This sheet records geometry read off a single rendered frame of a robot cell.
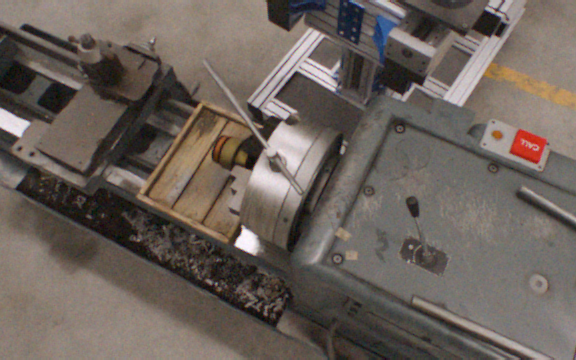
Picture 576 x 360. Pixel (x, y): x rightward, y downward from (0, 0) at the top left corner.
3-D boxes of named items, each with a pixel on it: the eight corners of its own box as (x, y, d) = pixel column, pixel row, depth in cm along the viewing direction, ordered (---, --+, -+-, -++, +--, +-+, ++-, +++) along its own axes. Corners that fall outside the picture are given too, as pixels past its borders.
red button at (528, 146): (543, 143, 100) (548, 139, 98) (535, 166, 98) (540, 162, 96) (515, 132, 101) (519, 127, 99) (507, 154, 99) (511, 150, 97)
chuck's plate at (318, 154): (344, 152, 132) (343, 113, 101) (294, 254, 127) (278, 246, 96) (333, 147, 132) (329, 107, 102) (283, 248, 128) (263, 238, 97)
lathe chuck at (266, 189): (333, 147, 132) (329, 107, 102) (283, 248, 128) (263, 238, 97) (304, 134, 134) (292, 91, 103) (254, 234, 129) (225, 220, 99)
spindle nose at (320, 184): (346, 168, 125) (346, 147, 105) (311, 239, 122) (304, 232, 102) (335, 164, 126) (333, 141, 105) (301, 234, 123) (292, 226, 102)
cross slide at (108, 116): (169, 64, 147) (165, 55, 143) (86, 177, 133) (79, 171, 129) (125, 45, 150) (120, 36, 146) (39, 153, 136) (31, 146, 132)
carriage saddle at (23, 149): (179, 77, 153) (175, 66, 147) (93, 197, 137) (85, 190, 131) (104, 43, 158) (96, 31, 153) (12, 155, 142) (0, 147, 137)
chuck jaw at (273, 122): (288, 161, 116) (300, 120, 109) (280, 170, 112) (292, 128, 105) (249, 143, 118) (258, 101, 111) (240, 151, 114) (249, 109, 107)
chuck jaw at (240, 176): (275, 181, 112) (251, 223, 108) (276, 190, 117) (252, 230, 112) (235, 163, 114) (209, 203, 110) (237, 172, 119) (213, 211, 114)
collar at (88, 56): (114, 46, 126) (110, 38, 124) (96, 68, 124) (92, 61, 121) (90, 35, 128) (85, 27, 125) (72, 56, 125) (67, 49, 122)
